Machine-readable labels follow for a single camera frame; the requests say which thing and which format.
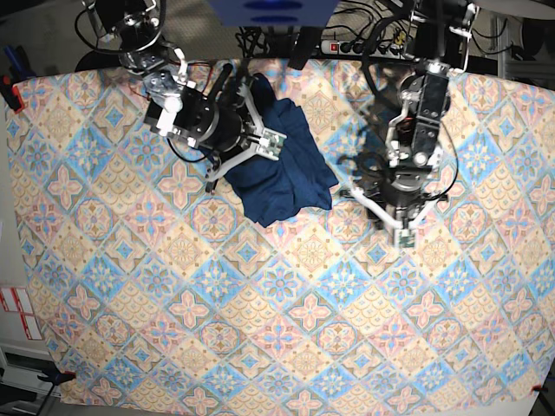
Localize patterned tile tablecloth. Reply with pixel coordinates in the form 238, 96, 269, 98
5, 69, 554, 415

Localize orange clamp lower right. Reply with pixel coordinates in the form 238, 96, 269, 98
532, 386, 554, 393

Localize blue-black clamp lower left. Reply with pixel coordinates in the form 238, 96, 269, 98
37, 368, 76, 387

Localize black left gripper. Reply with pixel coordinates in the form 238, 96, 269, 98
340, 168, 449, 249

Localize blue-handled clamp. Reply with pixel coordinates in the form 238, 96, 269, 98
3, 45, 36, 81

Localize red-white labels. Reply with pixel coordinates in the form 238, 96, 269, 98
1, 286, 43, 341

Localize white power strip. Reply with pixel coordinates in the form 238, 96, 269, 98
320, 39, 405, 58

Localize blue long-sleeve shirt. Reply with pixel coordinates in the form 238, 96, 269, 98
225, 73, 338, 227

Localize black round stool base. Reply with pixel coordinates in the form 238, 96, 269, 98
75, 51, 121, 73

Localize white cabinet lower left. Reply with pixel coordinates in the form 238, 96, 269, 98
1, 343, 56, 395

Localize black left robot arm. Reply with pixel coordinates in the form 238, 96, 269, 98
341, 1, 480, 249

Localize red-black clamp upper left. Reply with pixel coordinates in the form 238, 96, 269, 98
1, 75, 24, 114

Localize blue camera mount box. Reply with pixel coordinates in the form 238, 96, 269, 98
208, 0, 338, 27

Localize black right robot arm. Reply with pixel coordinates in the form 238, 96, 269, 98
82, 1, 286, 192

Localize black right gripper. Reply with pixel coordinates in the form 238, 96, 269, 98
199, 76, 287, 193

